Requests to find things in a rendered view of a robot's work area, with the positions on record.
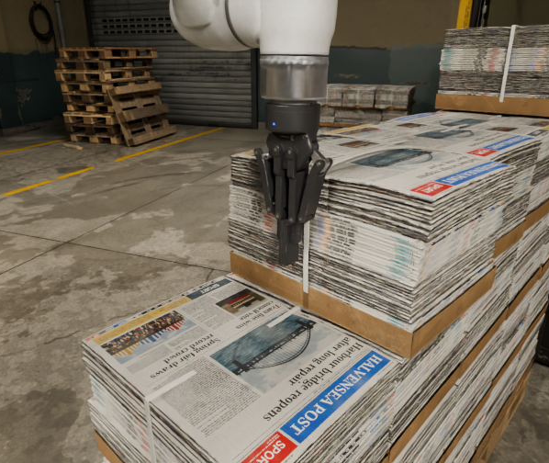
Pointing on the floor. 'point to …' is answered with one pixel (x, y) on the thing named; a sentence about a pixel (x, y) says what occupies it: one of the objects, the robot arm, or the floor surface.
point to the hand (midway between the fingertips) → (288, 241)
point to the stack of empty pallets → (95, 95)
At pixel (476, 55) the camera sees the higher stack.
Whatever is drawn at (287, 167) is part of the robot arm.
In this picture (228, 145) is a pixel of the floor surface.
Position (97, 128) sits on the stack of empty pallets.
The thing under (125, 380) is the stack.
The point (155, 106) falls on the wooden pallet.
